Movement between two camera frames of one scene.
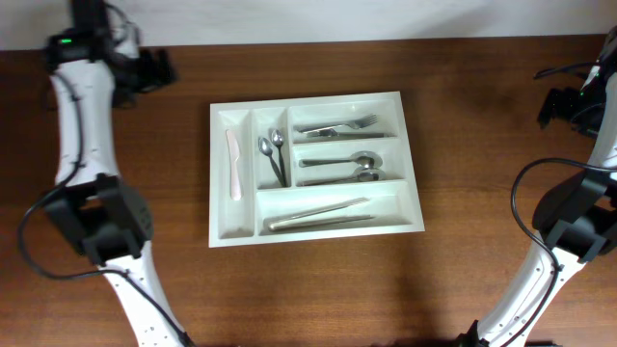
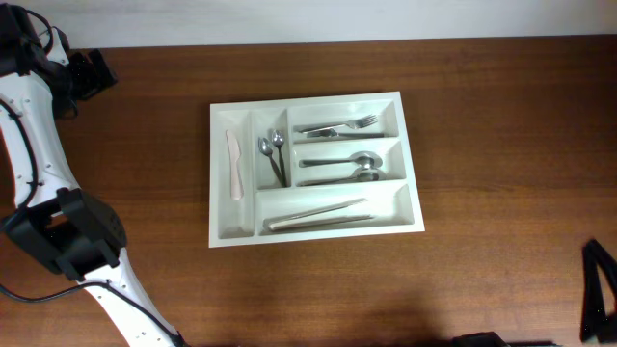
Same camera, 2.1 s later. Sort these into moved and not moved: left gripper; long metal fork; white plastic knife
Moved: left gripper
Not moved: white plastic knife; long metal fork
